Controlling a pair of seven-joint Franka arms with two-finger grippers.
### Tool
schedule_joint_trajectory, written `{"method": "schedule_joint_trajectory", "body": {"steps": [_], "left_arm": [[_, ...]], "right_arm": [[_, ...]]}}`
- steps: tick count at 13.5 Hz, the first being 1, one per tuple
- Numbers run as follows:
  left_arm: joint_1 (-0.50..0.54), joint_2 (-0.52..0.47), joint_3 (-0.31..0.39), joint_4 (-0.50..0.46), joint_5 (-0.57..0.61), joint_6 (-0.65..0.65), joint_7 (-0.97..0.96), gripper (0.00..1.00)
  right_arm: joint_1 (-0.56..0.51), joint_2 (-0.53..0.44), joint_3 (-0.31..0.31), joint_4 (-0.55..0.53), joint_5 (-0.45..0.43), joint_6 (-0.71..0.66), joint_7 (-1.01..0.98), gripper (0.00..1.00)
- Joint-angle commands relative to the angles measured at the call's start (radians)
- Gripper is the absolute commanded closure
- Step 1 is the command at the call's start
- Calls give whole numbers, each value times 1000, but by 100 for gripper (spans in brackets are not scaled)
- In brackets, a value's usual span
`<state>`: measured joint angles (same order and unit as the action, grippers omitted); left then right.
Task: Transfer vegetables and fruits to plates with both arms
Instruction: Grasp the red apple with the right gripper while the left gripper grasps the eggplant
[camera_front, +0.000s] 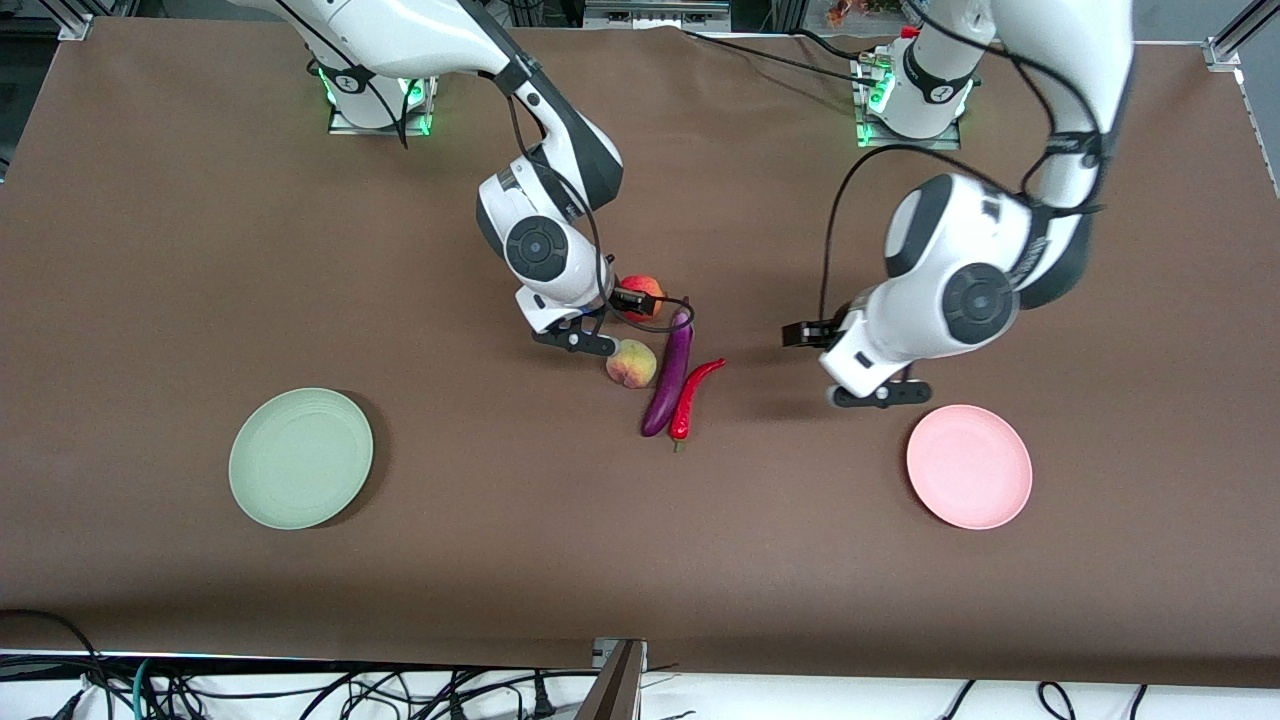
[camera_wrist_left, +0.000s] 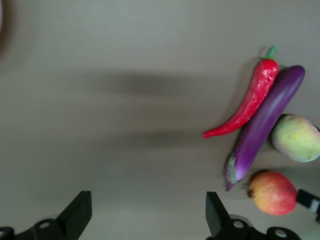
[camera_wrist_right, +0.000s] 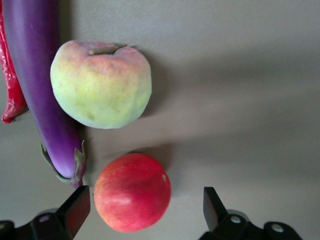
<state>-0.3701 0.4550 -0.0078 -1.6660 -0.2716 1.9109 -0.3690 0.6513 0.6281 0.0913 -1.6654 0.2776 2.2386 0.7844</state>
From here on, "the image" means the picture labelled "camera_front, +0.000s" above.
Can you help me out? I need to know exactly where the purple eggplant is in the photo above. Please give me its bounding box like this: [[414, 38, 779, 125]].
[[641, 296, 695, 438]]

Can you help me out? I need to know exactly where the yellow pink peach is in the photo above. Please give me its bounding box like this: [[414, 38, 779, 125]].
[[605, 339, 658, 390]]

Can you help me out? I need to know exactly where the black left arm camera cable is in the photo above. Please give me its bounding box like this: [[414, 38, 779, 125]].
[[820, 0, 1106, 326]]

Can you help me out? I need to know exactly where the red pomegranate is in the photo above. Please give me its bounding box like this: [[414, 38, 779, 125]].
[[622, 275, 668, 323]]

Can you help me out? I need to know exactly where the brown table cover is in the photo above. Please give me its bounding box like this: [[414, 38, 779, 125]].
[[0, 18, 1280, 691]]

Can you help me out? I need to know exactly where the thin black cable on cover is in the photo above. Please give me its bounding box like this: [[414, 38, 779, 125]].
[[680, 28, 886, 89]]

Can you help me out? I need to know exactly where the aluminium camera post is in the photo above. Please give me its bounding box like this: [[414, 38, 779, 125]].
[[575, 638, 649, 720]]

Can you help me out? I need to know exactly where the green round plate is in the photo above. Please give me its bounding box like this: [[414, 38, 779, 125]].
[[228, 388, 374, 530]]

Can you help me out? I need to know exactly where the red chili pepper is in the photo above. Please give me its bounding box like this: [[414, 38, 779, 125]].
[[669, 358, 727, 453]]

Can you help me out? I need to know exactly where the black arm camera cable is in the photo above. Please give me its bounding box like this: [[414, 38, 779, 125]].
[[270, 0, 694, 334], [820, 0, 1106, 326]]

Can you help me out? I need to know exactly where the aluminium corner profile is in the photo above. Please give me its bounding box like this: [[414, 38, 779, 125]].
[[1205, 0, 1280, 73], [40, 0, 96, 41]]

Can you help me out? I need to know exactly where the silver aluminium frame beam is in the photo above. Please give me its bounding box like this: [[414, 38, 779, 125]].
[[583, 0, 733, 31]]

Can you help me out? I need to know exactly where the pink round plate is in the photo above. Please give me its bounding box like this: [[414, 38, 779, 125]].
[[906, 404, 1033, 530]]

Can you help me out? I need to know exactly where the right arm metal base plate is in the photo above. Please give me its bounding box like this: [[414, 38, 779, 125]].
[[328, 105, 433, 136]]

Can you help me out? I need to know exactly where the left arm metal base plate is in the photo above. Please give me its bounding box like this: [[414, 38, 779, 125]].
[[857, 118, 962, 151]]

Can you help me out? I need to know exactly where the black looping floor cable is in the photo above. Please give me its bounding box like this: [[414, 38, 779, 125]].
[[0, 608, 116, 720]]

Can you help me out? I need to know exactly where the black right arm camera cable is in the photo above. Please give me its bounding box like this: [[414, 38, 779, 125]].
[[270, 0, 694, 334]]

